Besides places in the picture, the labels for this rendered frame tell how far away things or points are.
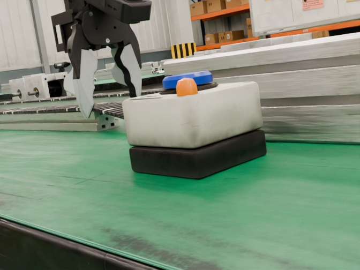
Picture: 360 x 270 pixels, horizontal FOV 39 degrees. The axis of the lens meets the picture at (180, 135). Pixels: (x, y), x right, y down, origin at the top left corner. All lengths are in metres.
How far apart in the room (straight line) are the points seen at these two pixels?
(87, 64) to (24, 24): 12.14
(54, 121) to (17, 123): 0.14
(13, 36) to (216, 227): 12.46
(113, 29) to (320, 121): 0.38
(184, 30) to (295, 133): 8.29
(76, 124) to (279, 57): 0.41
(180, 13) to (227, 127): 8.34
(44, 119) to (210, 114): 0.53
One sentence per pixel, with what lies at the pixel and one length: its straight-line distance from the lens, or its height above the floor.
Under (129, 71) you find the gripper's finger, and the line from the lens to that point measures 0.73.
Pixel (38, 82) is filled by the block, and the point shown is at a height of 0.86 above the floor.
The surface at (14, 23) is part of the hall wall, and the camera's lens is 12.71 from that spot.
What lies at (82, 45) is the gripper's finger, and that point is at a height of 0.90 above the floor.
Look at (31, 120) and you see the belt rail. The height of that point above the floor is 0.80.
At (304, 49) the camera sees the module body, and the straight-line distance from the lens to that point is 0.42.
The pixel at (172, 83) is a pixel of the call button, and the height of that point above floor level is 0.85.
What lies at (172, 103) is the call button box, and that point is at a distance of 0.36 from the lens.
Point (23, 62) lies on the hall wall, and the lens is 12.67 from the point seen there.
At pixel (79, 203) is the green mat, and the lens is 0.35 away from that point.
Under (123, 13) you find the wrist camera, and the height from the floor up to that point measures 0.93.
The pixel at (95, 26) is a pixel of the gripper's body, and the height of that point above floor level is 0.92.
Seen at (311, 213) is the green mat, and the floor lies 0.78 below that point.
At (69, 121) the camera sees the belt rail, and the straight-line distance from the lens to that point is 0.80.
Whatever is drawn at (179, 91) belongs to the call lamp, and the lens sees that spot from 0.35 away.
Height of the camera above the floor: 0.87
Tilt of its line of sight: 9 degrees down
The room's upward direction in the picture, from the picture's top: 8 degrees counter-clockwise
